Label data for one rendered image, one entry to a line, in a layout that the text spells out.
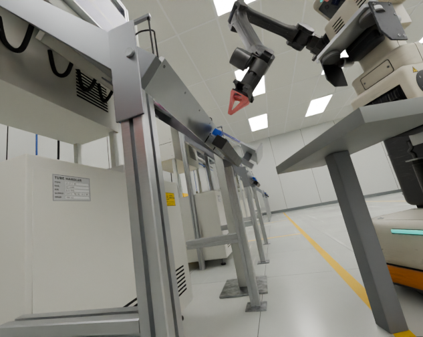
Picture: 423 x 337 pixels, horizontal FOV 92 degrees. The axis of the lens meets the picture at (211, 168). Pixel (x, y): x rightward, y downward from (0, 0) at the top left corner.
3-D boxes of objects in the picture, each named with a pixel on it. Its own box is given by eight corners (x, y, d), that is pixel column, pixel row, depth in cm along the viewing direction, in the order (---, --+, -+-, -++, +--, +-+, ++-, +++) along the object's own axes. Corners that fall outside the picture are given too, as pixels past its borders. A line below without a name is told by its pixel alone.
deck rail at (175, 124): (224, 160, 103) (231, 149, 103) (223, 159, 101) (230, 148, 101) (129, 101, 126) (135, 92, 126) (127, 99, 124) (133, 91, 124)
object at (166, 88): (224, 159, 101) (231, 146, 101) (144, 90, 39) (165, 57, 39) (221, 158, 102) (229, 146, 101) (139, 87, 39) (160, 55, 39)
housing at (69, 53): (131, 103, 123) (144, 83, 122) (45, 44, 76) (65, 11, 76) (122, 98, 125) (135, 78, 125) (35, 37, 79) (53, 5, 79)
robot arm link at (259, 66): (271, 61, 68) (267, 69, 74) (254, 51, 68) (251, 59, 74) (260, 79, 68) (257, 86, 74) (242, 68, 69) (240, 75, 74)
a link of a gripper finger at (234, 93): (220, 107, 71) (234, 83, 70) (224, 115, 78) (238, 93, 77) (236, 116, 69) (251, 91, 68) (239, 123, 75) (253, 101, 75)
